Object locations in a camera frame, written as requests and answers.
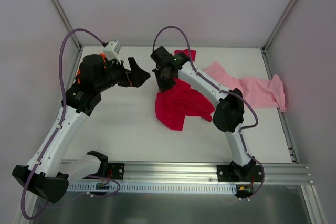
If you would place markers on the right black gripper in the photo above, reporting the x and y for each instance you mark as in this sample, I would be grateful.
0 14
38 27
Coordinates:
163 77

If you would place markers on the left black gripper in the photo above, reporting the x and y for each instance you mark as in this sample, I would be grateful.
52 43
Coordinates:
127 77

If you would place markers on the red t shirt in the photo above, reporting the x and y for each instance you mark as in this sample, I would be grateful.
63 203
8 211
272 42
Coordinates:
174 105

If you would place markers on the pink t shirt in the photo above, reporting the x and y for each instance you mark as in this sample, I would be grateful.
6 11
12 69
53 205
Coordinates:
259 93

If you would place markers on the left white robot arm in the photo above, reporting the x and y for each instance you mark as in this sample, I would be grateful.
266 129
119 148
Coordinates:
44 175

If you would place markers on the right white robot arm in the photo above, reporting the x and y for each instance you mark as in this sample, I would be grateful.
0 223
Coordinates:
229 105

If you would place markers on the orange t shirt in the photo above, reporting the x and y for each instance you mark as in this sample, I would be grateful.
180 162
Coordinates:
91 69

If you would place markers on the left aluminium frame post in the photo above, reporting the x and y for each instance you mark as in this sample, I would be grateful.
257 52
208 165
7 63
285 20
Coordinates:
60 9

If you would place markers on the aluminium frame post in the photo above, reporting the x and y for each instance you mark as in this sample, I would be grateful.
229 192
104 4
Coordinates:
280 23
60 9

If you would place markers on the aluminium mounting rail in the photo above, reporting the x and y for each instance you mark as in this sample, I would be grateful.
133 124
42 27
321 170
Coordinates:
205 173

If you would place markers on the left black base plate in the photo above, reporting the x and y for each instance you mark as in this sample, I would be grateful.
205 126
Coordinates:
116 171

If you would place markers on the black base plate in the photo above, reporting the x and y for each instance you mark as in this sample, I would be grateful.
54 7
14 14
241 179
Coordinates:
226 173
116 171

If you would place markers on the right aluminium frame post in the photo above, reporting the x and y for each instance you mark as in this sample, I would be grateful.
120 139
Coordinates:
280 23

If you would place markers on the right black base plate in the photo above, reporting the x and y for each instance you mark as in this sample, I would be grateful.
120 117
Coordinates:
226 173

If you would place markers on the white slotted cable duct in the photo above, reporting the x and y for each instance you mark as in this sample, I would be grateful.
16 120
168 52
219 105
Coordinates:
135 187

